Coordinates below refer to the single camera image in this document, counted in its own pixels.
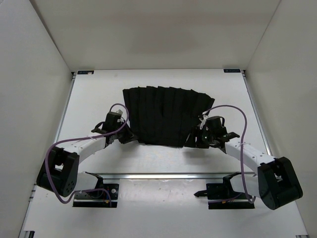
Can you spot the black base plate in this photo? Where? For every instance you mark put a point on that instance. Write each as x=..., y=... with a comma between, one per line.
x=99, y=199
x=221, y=198

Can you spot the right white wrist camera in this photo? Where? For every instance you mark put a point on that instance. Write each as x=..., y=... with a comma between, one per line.
x=203, y=118

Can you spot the left blue corner label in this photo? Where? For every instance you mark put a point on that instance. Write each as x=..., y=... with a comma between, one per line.
x=85, y=72

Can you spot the right blue corner label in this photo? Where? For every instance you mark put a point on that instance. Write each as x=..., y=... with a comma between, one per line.
x=231, y=70

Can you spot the black pleated skirt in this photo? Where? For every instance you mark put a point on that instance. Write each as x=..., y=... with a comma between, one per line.
x=164, y=116

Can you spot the aluminium table rail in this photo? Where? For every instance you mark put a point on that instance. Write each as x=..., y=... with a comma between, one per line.
x=163, y=176

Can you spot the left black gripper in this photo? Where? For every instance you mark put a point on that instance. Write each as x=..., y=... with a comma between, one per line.
x=129, y=136

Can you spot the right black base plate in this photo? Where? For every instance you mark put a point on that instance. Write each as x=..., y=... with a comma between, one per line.
x=221, y=198

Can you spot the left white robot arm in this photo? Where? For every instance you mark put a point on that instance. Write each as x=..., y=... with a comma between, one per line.
x=59, y=171

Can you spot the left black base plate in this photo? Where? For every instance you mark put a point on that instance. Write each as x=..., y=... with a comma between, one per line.
x=99, y=199

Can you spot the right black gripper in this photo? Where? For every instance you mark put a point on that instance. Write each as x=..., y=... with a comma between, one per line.
x=195, y=133

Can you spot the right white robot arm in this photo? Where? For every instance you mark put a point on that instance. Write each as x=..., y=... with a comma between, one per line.
x=274, y=180

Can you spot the blue corner label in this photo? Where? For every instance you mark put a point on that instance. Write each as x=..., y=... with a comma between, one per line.
x=231, y=70
x=85, y=72

